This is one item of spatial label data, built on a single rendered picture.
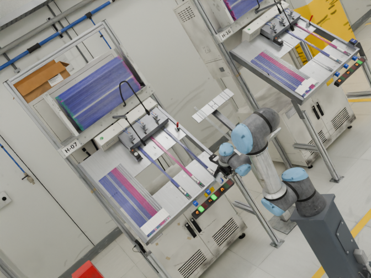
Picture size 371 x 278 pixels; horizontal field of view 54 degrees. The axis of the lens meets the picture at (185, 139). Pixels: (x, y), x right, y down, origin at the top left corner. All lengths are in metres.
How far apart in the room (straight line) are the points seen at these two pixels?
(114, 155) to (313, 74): 1.57
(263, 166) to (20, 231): 2.96
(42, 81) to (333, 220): 2.06
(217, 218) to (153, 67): 2.11
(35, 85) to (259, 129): 1.73
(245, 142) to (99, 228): 2.92
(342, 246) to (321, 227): 0.17
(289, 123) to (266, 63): 0.53
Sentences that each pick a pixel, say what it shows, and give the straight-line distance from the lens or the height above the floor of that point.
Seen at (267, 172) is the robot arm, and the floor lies 0.92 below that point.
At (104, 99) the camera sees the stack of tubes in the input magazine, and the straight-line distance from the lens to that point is 2.47.
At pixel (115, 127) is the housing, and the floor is 1.28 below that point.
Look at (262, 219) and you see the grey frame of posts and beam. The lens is 2.59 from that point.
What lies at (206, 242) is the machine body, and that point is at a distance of 2.75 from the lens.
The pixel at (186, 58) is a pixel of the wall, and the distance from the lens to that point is 4.41.
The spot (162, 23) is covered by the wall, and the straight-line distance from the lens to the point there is 4.35.
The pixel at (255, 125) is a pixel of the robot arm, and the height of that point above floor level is 1.16.
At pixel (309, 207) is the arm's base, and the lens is 1.89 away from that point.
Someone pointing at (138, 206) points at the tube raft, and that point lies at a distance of 2.27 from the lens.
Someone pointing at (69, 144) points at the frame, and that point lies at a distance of 2.46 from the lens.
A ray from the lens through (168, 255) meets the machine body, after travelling 2.64.
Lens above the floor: 1.72
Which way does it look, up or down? 18 degrees down
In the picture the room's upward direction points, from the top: 33 degrees counter-clockwise
